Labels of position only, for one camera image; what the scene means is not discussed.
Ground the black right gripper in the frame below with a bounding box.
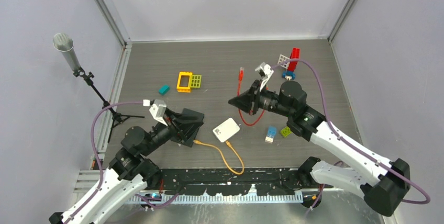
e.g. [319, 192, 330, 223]
[229, 79, 293, 118]

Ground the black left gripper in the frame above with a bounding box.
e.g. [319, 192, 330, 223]
[142, 107, 204, 155]

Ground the yellow ethernet cable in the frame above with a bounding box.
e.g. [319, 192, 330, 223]
[193, 139, 245, 176]

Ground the red ethernet cable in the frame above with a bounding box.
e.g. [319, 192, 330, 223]
[237, 67, 266, 127]

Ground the white square switch box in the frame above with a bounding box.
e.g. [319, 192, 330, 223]
[212, 118, 240, 143]

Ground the black network switch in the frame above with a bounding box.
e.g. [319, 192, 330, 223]
[179, 126, 200, 148]

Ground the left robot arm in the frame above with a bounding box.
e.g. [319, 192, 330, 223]
[49, 108, 205, 223]

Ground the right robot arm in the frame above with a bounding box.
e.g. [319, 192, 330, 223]
[228, 80, 410, 217]

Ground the light blue white brick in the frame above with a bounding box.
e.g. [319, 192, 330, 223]
[265, 126, 277, 143]

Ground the teal toy block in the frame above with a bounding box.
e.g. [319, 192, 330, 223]
[158, 84, 170, 96]

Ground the lime green lattice piece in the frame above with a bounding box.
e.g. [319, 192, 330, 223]
[190, 74, 202, 89]

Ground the blue toy brick base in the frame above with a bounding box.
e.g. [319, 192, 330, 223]
[282, 71, 296, 81]

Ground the lime green flat brick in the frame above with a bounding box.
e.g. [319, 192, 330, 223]
[280, 126, 292, 138]

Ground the white toy lattice piece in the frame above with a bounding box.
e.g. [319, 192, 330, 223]
[277, 54, 290, 69]

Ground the red toy brick tower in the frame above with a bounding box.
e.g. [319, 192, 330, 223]
[287, 48, 300, 72]

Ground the black microphone stand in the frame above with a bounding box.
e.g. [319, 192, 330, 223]
[73, 68, 145, 143]

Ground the silver microphone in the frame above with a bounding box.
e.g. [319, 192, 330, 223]
[52, 33, 81, 72]

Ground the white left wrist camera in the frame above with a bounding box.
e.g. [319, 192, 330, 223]
[142, 99, 168, 126]

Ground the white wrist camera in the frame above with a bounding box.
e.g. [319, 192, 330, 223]
[142, 99, 168, 126]
[255, 62, 274, 91]

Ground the yellow toy window frame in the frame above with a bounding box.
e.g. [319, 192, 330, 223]
[176, 72, 193, 93]

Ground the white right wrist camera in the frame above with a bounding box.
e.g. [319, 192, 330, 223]
[255, 62, 274, 91]

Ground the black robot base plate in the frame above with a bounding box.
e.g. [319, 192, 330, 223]
[146, 168, 320, 196]

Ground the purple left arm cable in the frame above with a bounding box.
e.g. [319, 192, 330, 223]
[60, 101, 181, 224]

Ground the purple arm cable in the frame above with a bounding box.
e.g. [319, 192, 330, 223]
[60, 101, 181, 224]
[270, 59, 431, 212]

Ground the white perforated cable tray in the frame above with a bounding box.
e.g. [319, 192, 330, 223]
[125, 194, 305, 205]

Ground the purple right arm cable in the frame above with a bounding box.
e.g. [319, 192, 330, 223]
[270, 59, 431, 212]

